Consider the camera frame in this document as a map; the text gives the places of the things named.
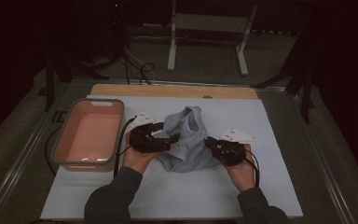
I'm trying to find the person's left hand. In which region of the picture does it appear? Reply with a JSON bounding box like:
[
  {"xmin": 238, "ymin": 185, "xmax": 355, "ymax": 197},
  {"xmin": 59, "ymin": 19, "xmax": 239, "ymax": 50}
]
[{"xmin": 122, "ymin": 133, "xmax": 161, "ymax": 175}]

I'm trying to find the pink plastic basket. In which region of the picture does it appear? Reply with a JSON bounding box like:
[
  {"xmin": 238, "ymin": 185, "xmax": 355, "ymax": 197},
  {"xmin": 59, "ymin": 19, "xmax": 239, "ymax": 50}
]
[{"xmin": 49, "ymin": 98, "xmax": 126, "ymax": 173}]

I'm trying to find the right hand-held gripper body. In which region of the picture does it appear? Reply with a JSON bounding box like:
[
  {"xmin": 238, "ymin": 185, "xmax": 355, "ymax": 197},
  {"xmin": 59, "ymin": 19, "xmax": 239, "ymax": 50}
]
[{"xmin": 213, "ymin": 127, "xmax": 257, "ymax": 166}]

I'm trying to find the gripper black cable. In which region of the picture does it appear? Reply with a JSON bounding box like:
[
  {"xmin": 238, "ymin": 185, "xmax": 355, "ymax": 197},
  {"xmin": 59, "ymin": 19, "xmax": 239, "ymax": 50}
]
[
  {"xmin": 113, "ymin": 115, "xmax": 138, "ymax": 178},
  {"xmin": 243, "ymin": 148, "xmax": 261, "ymax": 189}
]

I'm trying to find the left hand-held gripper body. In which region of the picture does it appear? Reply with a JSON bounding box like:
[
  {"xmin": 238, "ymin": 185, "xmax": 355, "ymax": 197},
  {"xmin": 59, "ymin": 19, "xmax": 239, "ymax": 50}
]
[{"xmin": 128, "ymin": 111, "xmax": 172, "ymax": 154}]

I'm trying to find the person's right hand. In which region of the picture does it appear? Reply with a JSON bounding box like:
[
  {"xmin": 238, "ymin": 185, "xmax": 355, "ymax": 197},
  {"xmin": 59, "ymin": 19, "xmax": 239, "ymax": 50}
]
[{"xmin": 227, "ymin": 143, "xmax": 257, "ymax": 192}]

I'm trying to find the black floor stand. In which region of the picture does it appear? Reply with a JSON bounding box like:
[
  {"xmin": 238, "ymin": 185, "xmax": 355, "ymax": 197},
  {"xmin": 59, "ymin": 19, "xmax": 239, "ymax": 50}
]
[{"xmin": 251, "ymin": 31, "xmax": 316, "ymax": 125}]

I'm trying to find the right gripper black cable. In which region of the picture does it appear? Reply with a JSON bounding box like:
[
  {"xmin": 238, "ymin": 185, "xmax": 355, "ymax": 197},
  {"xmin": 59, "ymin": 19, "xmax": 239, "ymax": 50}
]
[{"xmin": 243, "ymin": 148, "xmax": 261, "ymax": 189}]

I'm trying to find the white metal stand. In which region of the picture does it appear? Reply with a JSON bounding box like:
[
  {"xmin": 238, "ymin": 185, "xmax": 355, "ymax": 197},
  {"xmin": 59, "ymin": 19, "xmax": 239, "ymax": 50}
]
[{"xmin": 167, "ymin": 0, "xmax": 259, "ymax": 77}]

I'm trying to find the black cable beside basket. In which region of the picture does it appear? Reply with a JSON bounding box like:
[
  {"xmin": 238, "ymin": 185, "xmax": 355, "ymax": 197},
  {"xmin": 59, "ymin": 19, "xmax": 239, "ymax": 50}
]
[{"xmin": 45, "ymin": 125, "xmax": 63, "ymax": 176}]

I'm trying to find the wooden board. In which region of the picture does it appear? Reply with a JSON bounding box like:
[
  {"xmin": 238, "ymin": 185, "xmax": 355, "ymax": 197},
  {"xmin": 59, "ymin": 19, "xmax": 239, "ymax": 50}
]
[{"xmin": 90, "ymin": 83, "xmax": 259, "ymax": 100}]

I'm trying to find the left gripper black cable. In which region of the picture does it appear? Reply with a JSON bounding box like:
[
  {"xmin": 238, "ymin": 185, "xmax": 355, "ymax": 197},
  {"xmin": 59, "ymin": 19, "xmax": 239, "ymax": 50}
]
[{"xmin": 113, "ymin": 115, "xmax": 138, "ymax": 178}]

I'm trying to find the light blue tank top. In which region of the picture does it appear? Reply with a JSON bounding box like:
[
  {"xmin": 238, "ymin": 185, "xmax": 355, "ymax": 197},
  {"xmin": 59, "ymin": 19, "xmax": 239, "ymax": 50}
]
[{"xmin": 153, "ymin": 105, "xmax": 222, "ymax": 174}]

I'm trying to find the white table mat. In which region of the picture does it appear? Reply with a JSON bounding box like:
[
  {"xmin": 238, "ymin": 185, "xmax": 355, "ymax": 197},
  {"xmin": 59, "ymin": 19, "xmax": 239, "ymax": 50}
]
[{"xmin": 40, "ymin": 94, "xmax": 304, "ymax": 220}]

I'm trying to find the bundle of floor cables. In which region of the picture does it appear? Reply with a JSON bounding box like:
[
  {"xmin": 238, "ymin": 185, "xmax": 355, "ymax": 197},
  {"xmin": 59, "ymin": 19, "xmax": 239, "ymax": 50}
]
[{"xmin": 122, "ymin": 35, "xmax": 157, "ymax": 86}]

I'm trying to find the black tripod stand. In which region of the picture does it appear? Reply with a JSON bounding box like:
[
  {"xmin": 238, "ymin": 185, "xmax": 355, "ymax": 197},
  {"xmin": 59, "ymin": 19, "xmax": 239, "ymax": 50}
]
[{"xmin": 43, "ymin": 52, "xmax": 110, "ymax": 112}]

